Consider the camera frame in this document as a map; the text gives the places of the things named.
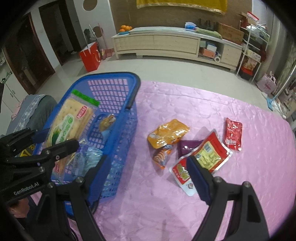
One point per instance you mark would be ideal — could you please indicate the blue-headed mop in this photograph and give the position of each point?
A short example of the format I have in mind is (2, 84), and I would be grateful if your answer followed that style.
(270, 103)

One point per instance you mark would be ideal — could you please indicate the green-topped cracker packet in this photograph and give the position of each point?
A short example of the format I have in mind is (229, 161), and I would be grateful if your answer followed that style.
(67, 120)

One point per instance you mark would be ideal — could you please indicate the red and white box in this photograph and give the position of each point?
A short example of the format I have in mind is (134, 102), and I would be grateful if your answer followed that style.
(252, 16)

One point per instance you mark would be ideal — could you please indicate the round brown wall plate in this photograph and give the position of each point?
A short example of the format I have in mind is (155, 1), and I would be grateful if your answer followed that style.
(90, 4)

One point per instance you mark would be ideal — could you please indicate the pile of oranges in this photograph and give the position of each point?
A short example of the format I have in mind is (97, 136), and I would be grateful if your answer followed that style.
(125, 28)

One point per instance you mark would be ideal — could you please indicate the blue cookie packet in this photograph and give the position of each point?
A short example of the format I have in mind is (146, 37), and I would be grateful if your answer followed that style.
(107, 121)

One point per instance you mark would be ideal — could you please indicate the grey quilted seat cover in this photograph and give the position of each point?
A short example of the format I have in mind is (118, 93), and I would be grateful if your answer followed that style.
(34, 109)

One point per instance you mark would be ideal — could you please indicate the small red snack packet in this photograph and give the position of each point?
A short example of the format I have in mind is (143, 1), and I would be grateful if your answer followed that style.
(233, 134)

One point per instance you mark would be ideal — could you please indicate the red and yellow snack packet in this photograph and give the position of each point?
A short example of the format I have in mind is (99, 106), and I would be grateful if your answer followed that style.
(208, 153)

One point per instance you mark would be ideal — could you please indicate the beige media cabinet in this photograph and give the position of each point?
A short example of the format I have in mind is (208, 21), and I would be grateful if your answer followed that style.
(161, 44)

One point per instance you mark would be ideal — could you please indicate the orange box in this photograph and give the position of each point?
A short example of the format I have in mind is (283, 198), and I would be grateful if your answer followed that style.
(209, 53)

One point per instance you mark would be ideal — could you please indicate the green cushion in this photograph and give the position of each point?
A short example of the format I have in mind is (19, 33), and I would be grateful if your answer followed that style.
(208, 32)

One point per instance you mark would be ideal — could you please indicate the white wall cabinet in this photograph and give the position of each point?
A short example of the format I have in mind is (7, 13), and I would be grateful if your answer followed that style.
(9, 92)

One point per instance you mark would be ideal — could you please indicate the light blue snack packet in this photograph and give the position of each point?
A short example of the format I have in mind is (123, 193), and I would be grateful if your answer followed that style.
(94, 157)

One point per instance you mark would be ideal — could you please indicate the pink bag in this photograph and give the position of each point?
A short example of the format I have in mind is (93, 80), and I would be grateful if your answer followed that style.
(267, 84)

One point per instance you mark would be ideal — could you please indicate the dark wooden door frame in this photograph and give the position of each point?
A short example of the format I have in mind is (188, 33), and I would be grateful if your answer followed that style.
(42, 27)
(9, 62)

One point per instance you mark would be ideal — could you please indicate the white paper roll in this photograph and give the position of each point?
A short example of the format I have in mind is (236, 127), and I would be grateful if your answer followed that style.
(217, 59)

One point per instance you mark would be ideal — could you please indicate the brown cardboard box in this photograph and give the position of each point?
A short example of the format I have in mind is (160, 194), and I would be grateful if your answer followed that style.
(231, 33)

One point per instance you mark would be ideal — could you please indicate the white shelf rack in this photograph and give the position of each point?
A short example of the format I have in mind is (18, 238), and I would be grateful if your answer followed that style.
(252, 53)

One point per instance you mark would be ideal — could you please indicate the pink cloth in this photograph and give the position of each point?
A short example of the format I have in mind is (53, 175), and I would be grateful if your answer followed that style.
(16, 111)

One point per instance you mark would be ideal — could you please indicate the orange snack packet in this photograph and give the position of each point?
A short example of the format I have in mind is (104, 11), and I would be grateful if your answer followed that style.
(168, 132)

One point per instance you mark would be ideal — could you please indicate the black router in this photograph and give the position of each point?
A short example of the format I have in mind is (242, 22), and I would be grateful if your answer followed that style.
(208, 24)

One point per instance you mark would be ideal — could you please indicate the broom and dustpan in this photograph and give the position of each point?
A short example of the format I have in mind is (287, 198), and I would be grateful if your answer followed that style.
(105, 52)

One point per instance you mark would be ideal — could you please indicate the pink quilted tablecloth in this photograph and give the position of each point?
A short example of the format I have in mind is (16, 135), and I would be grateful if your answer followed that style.
(161, 208)

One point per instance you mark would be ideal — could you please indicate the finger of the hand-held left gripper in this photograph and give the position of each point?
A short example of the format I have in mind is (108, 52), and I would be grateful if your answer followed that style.
(41, 136)
(69, 144)

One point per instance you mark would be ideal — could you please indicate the blue plastic basket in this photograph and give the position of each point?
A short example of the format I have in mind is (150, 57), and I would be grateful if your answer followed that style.
(120, 148)

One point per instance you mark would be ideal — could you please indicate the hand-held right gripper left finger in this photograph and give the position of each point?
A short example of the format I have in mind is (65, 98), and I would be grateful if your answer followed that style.
(97, 178)

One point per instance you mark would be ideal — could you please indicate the yellow cloth cover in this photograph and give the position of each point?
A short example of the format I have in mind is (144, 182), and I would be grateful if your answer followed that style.
(180, 4)

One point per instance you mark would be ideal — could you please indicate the purple snack packet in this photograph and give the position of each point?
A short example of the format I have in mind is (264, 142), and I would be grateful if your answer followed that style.
(185, 147)

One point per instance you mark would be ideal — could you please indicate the small orange and blue packet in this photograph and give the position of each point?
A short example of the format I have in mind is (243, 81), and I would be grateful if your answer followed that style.
(161, 157)

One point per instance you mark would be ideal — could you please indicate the blue tissue box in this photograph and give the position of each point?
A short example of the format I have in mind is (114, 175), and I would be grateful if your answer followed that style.
(190, 26)

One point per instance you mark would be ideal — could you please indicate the blue fruit plate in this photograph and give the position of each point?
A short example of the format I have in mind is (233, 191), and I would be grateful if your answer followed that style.
(123, 33)

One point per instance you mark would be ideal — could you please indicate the dark cloth with yellow print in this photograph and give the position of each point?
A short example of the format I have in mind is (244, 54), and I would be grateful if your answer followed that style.
(27, 151)

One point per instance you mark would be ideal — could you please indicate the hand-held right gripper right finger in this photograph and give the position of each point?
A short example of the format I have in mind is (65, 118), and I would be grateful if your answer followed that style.
(198, 180)

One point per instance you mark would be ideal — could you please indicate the red paper bag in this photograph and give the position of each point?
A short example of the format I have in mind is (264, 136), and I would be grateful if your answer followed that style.
(90, 58)

